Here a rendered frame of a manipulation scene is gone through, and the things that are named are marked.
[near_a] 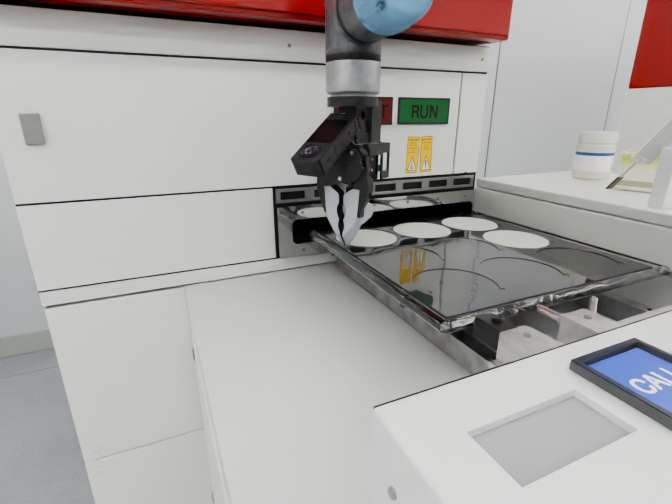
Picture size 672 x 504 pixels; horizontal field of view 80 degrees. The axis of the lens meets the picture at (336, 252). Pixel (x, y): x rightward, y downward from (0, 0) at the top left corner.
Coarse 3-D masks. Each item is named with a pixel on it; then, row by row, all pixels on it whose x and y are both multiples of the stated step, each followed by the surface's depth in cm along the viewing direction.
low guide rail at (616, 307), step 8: (600, 296) 57; (608, 296) 56; (616, 296) 56; (584, 304) 59; (600, 304) 57; (608, 304) 56; (616, 304) 55; (624, 304) 54; (632, 304) 54; (640, 304) 54; (600, 312) 57; (608, 312) 56; (616, 312) 55; (624, 312) 54; (632, 312) 53; (640, 312) 52; (616, 320) 55
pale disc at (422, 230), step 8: (400, 224) 74; (408, 224) 74; (416, 224) 74; (424, 224) 74; (432, 224) 74; (400, 232) 69; (408, 232) 69; (416, 232) 69; (424, 232) 69; (432, 232) 69; (440, 232) 69; (448, 232) 69
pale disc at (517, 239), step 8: (488, 232) 69; (496, 232) 69; (504, 232) 69; (512, 232) 69; (520, 232) 69; (488, 240) 64; (496, 240) 64; (504, 240) 64; (512, 240) 64; (520, 240) 64; (528, 240) 64; (536, 240) 64; (544, 240) 64
